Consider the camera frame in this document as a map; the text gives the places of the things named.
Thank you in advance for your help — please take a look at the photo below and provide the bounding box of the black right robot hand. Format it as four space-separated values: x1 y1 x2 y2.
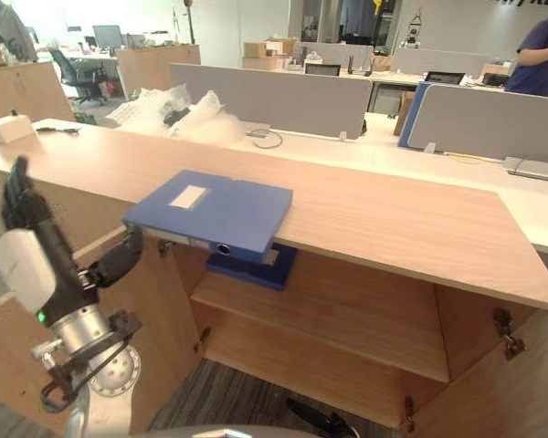
286 398 363 438

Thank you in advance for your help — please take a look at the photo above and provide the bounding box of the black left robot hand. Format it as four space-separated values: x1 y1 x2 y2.
0 155 144 327

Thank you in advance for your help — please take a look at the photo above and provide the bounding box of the blue file box white label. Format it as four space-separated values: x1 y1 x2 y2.
121 169 294 266

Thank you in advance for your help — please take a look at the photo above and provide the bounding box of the wooden cabinet door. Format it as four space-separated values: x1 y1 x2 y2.
0 225 207 437
400 300 548 438

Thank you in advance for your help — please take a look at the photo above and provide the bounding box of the low wooden cabinet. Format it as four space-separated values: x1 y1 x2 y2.
0 60 76 125
114 43 202 96

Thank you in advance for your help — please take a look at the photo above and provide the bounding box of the black office chair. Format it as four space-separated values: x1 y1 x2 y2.
48 47 109 107

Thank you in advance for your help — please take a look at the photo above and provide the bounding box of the wooden office cabinet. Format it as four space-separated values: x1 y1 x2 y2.
0 118 548 433

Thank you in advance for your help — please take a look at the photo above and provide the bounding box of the grey robot body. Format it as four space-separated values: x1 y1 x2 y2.
145 425 312 438

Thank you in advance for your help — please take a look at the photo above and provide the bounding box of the white cardboard box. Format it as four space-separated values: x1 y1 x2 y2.
0 114 36 145

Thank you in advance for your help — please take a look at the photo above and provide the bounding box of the clear bubble wrap pile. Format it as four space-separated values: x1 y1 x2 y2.
105 85 248 143

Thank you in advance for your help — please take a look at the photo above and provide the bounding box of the computer monitor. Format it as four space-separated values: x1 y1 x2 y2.
91 25 124 51

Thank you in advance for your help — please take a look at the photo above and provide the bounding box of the grey desk partition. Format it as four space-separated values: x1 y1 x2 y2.
392 47 488 77
407 84 548 162
169 62 374 141
292 41 375 70

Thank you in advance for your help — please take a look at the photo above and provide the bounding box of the blue partition panel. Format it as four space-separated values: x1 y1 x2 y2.
396 80 436 149

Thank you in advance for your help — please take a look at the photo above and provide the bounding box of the brown cardboard box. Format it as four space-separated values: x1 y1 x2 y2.
242 41 269 59

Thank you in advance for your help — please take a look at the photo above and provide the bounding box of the black laptop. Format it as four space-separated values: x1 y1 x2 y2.
424 71 467 87
303 62 343 77

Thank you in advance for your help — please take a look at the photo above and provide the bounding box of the person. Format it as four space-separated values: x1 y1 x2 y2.
503 12 548 99

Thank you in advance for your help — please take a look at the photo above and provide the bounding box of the grey cable loop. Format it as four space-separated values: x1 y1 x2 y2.
246 128 285 150

